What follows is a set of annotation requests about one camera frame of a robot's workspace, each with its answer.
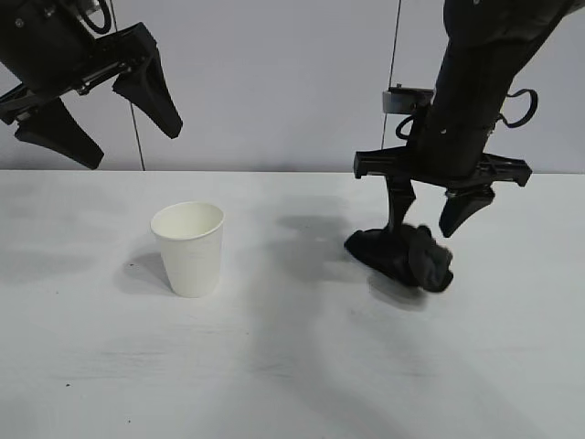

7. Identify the purple and black cloth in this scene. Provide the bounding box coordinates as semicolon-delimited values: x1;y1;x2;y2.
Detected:
343;222;456;294

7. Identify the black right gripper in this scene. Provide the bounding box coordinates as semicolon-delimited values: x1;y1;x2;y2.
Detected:
353;107;534;239

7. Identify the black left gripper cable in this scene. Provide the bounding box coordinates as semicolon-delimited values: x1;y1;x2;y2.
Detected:
80;0;111;34

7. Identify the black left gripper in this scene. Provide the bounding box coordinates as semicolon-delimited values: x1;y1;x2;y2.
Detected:
0;0;184;169

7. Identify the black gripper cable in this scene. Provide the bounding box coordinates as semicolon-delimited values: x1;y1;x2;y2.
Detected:
80;0;111;34
495;89;538;127
395;112;426;141

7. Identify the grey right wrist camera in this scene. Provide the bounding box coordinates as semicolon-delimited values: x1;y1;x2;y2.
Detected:
381;84;436;114

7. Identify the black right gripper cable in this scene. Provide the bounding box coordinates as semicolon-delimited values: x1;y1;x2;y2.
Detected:
495;89;538;127
395;112;426;141

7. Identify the white paper cup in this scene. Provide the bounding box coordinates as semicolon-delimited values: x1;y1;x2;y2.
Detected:
150;201;226;299

